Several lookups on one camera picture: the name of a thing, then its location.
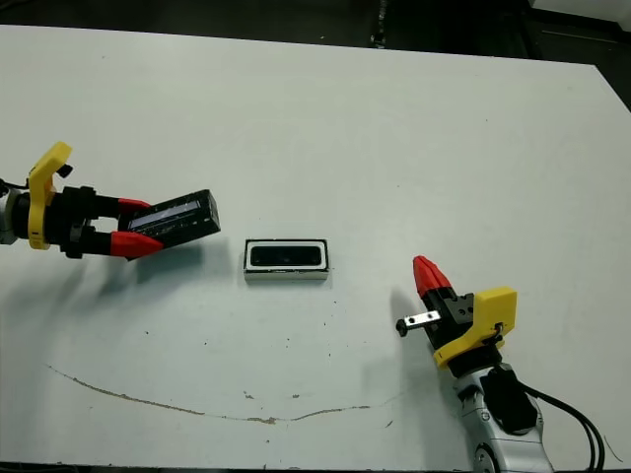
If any dark metal stand leg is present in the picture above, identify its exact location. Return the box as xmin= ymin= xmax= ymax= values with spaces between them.
xmin=369 ymin=0 xmax=390 ymax=49

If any black camera box lid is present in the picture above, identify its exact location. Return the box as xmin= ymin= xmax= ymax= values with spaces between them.
xmin=126 ymin=189 xmax=222 ymax=253

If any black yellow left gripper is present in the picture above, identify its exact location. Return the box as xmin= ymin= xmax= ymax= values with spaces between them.
xmin=27 ymin=141 xmax=165 ymax=261

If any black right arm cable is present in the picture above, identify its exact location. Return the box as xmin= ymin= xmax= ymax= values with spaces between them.
xmin=522 ymin=383 xmax=612 ymax=473

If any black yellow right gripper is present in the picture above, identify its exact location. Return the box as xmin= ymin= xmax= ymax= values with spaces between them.
xmin=395 ymin=254 xmax=519 ymax=371

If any white camera box base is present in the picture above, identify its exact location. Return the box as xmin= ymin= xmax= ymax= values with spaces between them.
xmin=244 ymin=238 xmax=330 ymax=283

